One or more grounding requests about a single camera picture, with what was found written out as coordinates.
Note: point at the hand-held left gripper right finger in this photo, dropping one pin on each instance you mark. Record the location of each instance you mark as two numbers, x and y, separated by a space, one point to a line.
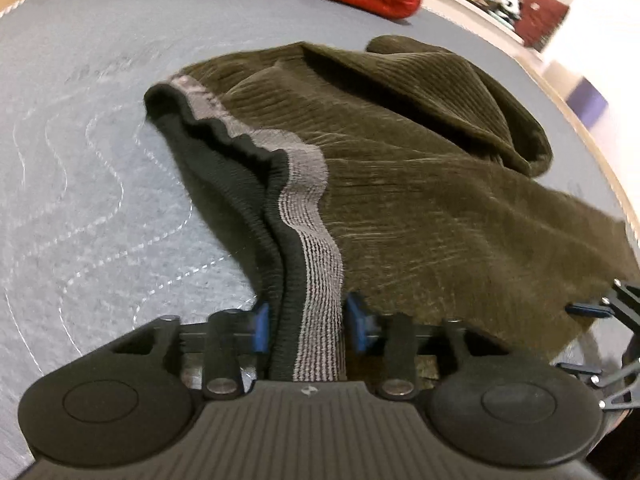
356 325

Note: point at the wooden bed frame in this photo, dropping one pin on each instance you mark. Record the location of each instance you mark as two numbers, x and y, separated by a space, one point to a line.
590 135

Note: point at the white window sill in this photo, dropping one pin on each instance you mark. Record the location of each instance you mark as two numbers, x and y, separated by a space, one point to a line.
480 20

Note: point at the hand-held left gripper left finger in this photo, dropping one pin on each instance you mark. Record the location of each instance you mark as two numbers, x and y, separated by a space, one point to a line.
260 329

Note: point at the dark red cushion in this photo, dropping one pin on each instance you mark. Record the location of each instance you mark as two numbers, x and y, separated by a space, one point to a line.
542 17

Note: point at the panda plush toy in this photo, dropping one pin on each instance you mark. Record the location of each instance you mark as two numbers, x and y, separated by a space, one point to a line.
509 6

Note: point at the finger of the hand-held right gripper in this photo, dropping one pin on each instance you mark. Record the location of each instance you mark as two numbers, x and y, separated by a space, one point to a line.
607 380
590 308

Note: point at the grey quilted mattress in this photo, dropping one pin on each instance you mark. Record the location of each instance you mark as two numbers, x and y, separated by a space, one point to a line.
75 160

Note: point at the purple box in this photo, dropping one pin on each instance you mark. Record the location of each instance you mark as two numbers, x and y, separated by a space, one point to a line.
589 102

